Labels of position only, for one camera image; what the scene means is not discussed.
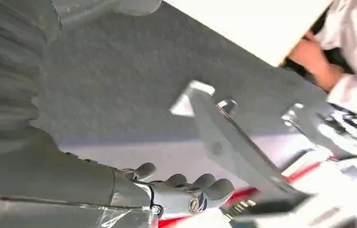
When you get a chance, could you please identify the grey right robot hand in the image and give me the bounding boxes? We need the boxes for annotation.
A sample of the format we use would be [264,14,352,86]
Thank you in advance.
[0,0,236,228]

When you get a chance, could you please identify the ribbed grey right arm sleeve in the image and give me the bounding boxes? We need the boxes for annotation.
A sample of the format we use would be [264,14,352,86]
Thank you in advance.
[0,0,53,149]

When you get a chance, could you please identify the black connector with gold pins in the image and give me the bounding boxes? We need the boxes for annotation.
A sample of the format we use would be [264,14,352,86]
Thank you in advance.
[222,193,311,221]

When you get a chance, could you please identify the pale desk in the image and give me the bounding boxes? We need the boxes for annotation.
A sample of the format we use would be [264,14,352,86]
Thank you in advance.
[165,0,333,67]

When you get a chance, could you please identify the white panel with red stripe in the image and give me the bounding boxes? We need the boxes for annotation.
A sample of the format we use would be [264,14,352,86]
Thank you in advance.
[158,148,357,228]

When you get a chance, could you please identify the grey metal bracket with bolt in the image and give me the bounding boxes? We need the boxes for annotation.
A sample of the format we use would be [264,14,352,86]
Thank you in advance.
[169,80,311,205]

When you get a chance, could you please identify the silver metal frame black cables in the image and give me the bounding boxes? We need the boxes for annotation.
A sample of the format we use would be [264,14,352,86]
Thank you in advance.
[281,102,357,158]

